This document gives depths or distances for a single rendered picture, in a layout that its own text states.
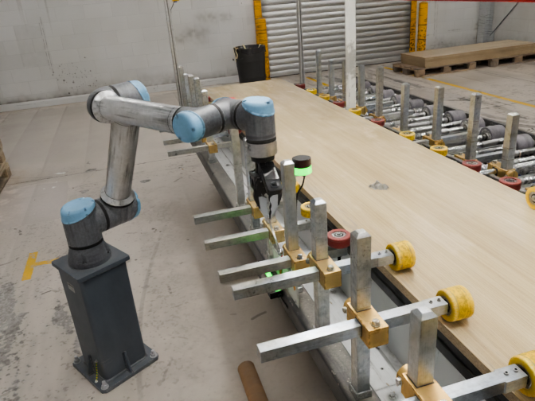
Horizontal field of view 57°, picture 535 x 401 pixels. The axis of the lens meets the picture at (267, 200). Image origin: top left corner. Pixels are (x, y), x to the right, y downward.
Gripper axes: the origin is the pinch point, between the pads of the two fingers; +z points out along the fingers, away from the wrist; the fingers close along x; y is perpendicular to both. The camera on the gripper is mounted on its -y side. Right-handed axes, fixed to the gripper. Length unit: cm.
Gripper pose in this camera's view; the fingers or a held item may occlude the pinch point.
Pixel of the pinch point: (269, 217)
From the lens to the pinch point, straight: 155.1
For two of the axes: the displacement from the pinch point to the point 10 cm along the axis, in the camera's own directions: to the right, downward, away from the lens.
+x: -9.5, 1.8, -2.4
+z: 0.8, 9.1, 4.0
